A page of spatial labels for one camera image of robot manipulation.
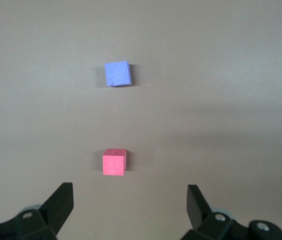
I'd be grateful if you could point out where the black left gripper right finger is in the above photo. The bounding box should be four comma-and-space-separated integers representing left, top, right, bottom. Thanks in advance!
180, 184, 282, 240

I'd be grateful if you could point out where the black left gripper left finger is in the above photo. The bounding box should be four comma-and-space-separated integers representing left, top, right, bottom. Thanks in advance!
0, 182, 75, 240

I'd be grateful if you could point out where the red foam block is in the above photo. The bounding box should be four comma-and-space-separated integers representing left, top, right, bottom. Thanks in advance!
102, 148, 128, 177

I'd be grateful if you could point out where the brown table mat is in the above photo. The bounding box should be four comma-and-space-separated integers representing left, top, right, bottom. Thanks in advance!
0, 0, 282, 240

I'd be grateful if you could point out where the purple foam block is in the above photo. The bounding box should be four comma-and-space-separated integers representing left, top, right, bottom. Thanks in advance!
104, 60, 133, 88

